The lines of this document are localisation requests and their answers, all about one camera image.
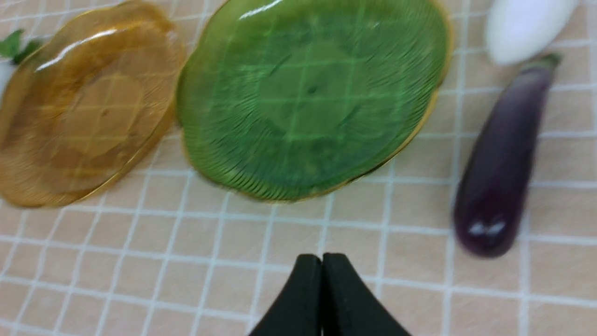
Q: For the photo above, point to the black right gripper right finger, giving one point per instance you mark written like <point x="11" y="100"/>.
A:
<point x="348" y="307"/>

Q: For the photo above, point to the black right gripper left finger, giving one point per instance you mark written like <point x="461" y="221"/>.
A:
<point x="296" y="310"/>

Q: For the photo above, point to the dark purple eggplant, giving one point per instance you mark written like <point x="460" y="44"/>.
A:
<point x="491" y="195"/>

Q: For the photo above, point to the white radish with leaves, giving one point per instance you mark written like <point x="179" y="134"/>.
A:
<point x="12" y="54"/>
<point x="517" y="30"/>

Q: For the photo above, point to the green ribbed glass plate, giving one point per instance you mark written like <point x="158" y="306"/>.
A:
<point x="286" y="100"/>

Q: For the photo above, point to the amber ribbed glass plate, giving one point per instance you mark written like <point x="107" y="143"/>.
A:
<point x="84" y="109"/>

